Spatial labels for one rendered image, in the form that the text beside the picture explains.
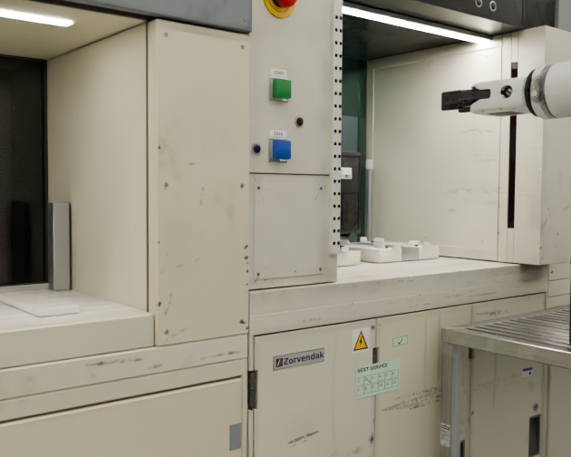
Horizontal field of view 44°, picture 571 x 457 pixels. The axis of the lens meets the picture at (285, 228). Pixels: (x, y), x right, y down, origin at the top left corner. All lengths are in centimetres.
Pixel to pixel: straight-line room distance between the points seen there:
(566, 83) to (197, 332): 66
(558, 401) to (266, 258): 98
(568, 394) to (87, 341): 129
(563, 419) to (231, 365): 104
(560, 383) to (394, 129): 77
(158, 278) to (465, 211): 95
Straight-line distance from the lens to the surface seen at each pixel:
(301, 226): 122
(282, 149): 117
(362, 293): 132
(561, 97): 113
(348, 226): 156
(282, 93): 118
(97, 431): 106
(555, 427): 193
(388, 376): 140
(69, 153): 135
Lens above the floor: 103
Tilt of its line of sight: 3 degrees down
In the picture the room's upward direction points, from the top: straight up
